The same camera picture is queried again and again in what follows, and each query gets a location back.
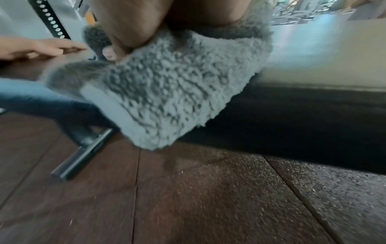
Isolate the person's left hand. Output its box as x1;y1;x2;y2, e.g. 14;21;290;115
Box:
0;35;88;60

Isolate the person's right hand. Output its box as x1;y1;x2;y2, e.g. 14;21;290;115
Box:
90;0;251;60

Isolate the grey cleaning cloth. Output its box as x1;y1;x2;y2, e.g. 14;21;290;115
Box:
45;0;274;151

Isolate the black padded bench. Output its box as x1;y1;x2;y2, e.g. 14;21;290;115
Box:
0;12;386;180

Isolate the black perforated steel upright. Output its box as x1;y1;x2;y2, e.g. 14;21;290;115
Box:
27;0;72;40

